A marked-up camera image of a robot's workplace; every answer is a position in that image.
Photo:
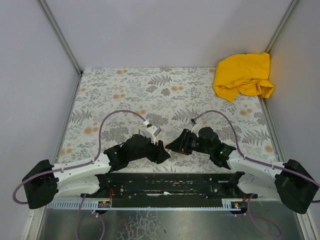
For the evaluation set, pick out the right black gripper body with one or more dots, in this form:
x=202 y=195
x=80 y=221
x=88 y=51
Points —
x=186 y=141

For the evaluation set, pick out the yellow cloth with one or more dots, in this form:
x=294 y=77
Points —
x=246 y=74

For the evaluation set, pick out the staple box tray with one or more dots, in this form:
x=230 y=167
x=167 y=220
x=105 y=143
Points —
x=172 y=153

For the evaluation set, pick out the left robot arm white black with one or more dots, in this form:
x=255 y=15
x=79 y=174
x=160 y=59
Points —
x=46 y=181

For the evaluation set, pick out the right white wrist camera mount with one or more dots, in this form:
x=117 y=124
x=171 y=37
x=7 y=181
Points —
x=196 y=127

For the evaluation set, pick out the floral patterned mat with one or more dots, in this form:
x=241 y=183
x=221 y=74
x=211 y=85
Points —
x=112 y=102

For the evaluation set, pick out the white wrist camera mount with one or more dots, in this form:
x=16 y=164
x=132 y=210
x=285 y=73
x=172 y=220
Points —
x=151 y=131
x=196 y=127

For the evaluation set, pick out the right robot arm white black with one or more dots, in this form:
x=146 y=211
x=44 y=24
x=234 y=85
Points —
x=288 y=182

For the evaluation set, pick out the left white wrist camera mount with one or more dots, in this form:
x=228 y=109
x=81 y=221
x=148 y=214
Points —
x=151 y=131

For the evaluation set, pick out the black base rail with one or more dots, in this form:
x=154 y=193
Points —
x=160 y=192

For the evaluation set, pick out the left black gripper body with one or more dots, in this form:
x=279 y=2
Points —
x=155 y=149

